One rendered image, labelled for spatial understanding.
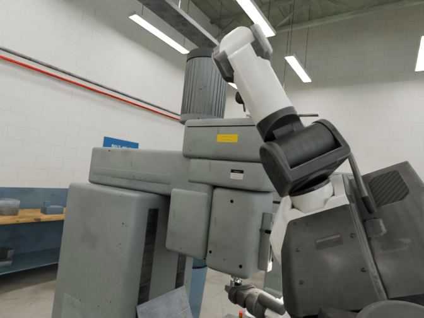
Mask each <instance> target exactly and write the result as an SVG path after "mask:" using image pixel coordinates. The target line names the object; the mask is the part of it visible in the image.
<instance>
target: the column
mask: <svg viewBox="0 0 424 318"><path fill-rule="evenodd" d="M170 200H171V196H165V195H161V194H154V193H149V192H143V191H135V190H131V189H124V188H120V187H112V186H108V185H101V184H88V183H71V184H70V185H69V189H68V198H67V204H66V213H65V218H64V227H63V232H62V241H61V250H60V255H59V264H58V270H57V279H56V287H55V293H54V302H53V307H52V316H51V318H138V314H137V310H136V306H137V305H140V304H142V303H145V302H147V301H149V300H151V299H154V298H156V297H159V296H160V295H163V294H165V293H168V292H170V291H172V290H174V289H177V288H179V287H181V286H184V285H185V290H186V293H187V297H188V300H189V292H190V286H191V274H192V263H193V257H189V256H185V255H183V254H179V253H176V252H173V251H171V250H168V249H167V248H166V246H165V244H166V238H167V228H168V217H169V211H170Z"/></svg>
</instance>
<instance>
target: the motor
mask: <svg viewBox="0 0 424 318"><path fill-rule="evenodd" d="M213 52H214V51H213V49H212V48H205V47H203V48H196V49H193V50H191V51H190V52H188V53H187V59H186V66H185V77H184V88H183V94H182V105H181V111H180V121H179V122H180V123H181V124H182V125H185V123H186V121H188V120H191V119H224V115H225V103H226V97H227V84H228V83H227V82H226V81H225V80H224V79H223V78H222V76H221V74H220V73H219V72H218V70H217V68H216V66H215V65H214V63H213V60H212V58H211V56H212V53H213Z"/></svg>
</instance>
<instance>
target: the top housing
mask: <svg viewBox="0 0 424 318"><path fill-rule="evenodd" d="M263 143H264V141H263V140H262V138H261V135H260V134H259V131H258V130H257V127H256V126H255V124H254V122H253V120H252V118H251V117H249V118H229V119H191V120H188V121H186V122H185V128H184V139H183V145H182V155H183V156H184V157H186V158H204V159H212V160H231V161H242V162H261V159H260V156H259V148H260V146H261V144H263Z"/></svg>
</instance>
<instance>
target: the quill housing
mask: <svg viewBox="0 0 424 318"><path fill-rule="evenodd" d="M272 207H273V195H272V193H271V192H270V191H253V190H247V189H237V188H232V187H222V186H218V187H215V189H214V190H213V198H212V205H211V216H210V223H209V235H208V247H207V254H206V265H207V267H209V268H210V269H213V270H215V271H219V272H221V273H225V274H229V275H231V276H234V277H237V278H240V279H243V280H246V279H248V278H250V277H251V276H254V275H255V274H257V273H258V272H260V271H262V270H260V269H258V263H259V249H260V242H261V232H260V231H259V229H261V228H262V215H263V213H264V212H270V213H272Z"/></svg>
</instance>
